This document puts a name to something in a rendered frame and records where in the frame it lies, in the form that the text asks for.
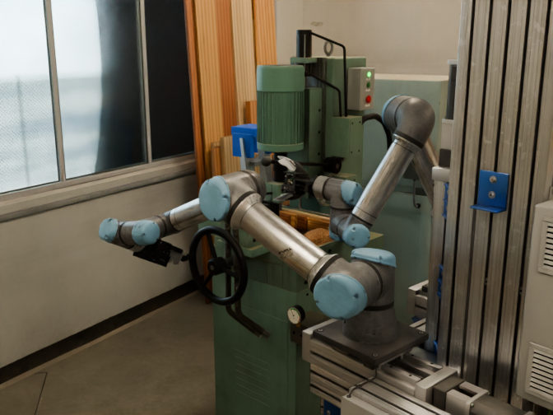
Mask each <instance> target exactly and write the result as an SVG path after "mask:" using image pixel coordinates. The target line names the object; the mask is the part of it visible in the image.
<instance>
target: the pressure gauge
mask: <svg viewBox="0 0 553 415"><path fill-rule="evenodd" d="M291 311H292V312H291ZM292 313H293V314H292ZM286 314H287V318H288V320H289V321H290V322H291V323H292V324H296V326H297V327H300V325H301V322H302V321H304V319H305V312H304V309H303V308H302V307H301V306H300V305H294V306H292V307H290V308H289V309H288V310H287V312H286ZM293 315H294V316H293Z"/></svg>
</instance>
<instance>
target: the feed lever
mask: <svg viewBox="0 0 553 415"><path fill-rule="evenodd" d="M344 160H345V158H344V157H342V158H340V159H339V158H334V157H326V158H325V160H324V161H323V163H318V162H304V161H297V162H298V163H300V164H301V165H302V166H322V167H323V170H324V171H325V172H327V173H332V174H338V173H339V172H340V170H341V168H342V162H343V161H344ZM278 161H279V160H271V158H270V157H269V156H264V157H263V158H262V160H261V163H262V165H263V166H270V165H271V164H280V163H279V162H278Z"/></svg>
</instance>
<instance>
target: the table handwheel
mask: <svg viewBox="0 0 553 415"><path fill-rule="evenodd" d="M211 234H215V235H218V236H220V237H222V238H223V239H224V240H225V241H226V242H227V243H228V244H229V245H230V247H231V248H232V250H233V251H234V253H235V256H236V258H237V260H238V264H239V274H237V273H234V272H232V271H230V270H229V269H228V267H231V266H233V261H234V260H233V258H234V257H233V256H234V255H232V256H230V257H227V258H224V259H223V258H222V257H221V256H219V257H217V255H216V251H215V248H214V244H213V241H212V238H211ZM205 235H206V236H207V241H208V244H209V246H210V250H211V256H212V259H210V260H209V261H208V263H207V269H208V271H209V274H208V276H207V278H206V279H205V280H204V281H203V280H202V278H201V276H200V274H199V271H198V266H197V248H198V243H199V241H200V240H201V238H203V236H205ZM188 253H189V254H191V253H194V255H195V256H194V258H192V259H190V260H189V267H190V271H191V274H192V276H193V280H194V281H195V283H196V285H197V288H198V289H199V290H200V292H201V293H202V294H203V295H204V296H205V297H206V298H207V299H208V300H209V301H211V302H213V303H215V304H217V305H233V304H234V303H236V302H237V301H238V300H239V299H240V298H241V297H242V296H243V294H244V292H245V289H246V287H247V283H248V267H247V263H246V261H248V260H250V259H253V258H254V257H253V258H250V257H248V256H245V255H244V253H243V250H242V249H241V247H240V246H239V243H238V242H237V240H236V239H235V238H234V237H233V236H232V235H231V234H230V233H229V232H228V231H226V230H224V229H222V228H220V227H218V226H205V227H203V228H202V229H200V230H199V231H198V232H197V233H196V234H195V235H194V237H193V238H192V241H191V244H190V246H189V252H188ZM221 273H226V274H228V275H230V276H231V277H234V278H236V279H237V280H239V285H238V288H237V290H236V292H235V294H234V295H232V296H230V297H227V298H222V297H219V296H216V295H215V294H213V293H212V292H211V291H210V290H209V289H208V288H207V284H208V283H209V281H210V280H211V278H212V277H213V276H216V275H219V274H221Z"/></svg>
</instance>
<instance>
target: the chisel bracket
mask: <svg viewBox="0 0 553 415"><path fill-rule="evenodd" d="M283 184H284V182H275V181H272V182H267V183H266V187H267V192H272V194H269V195H266V197H265V200H267V201H270V202H274V203H279V204H283V202H285V201H276V200H273V199H274V198H275V197H277V196H281V194H284V193H282V192H283V191H284V189H281V186H282V185H283Z"/></svg>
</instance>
